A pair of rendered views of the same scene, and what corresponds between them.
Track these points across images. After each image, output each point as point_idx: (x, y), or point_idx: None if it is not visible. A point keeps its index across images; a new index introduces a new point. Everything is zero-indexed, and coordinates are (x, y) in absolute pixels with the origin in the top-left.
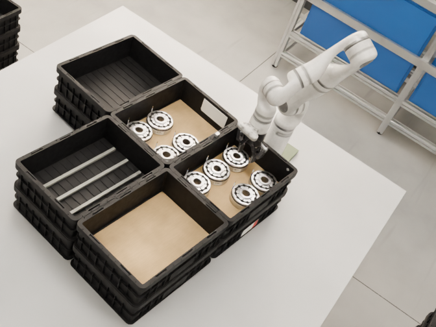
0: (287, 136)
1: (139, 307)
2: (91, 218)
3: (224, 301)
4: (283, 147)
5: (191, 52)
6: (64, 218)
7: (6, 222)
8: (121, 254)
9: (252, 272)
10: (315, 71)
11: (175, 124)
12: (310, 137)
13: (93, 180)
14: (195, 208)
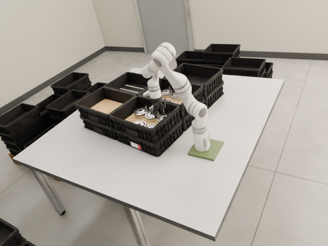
0: (194, 132)
1: (79, 116)
2: (105, 89)
3: (95, 149)
4: (196, 141)
5: (271, 105)
6: None
7: None
8: (101, 106)
9: (112, 155)
10: (150, 61)
11: (181, 101)
12: (235, 166)
13: (134, 92)
14: None
